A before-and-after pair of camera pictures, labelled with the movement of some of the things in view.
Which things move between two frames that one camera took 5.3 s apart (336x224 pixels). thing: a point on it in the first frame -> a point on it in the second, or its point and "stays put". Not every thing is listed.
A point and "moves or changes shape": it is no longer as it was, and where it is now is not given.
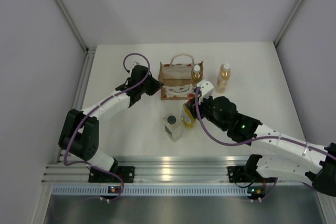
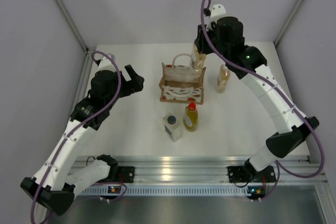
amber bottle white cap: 196,68 moves or changes shape
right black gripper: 205,100 -> 201,41
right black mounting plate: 238,174 stays put
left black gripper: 156,85 -> 133,85
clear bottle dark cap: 172,125 stays put
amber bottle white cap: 223,78 stays put
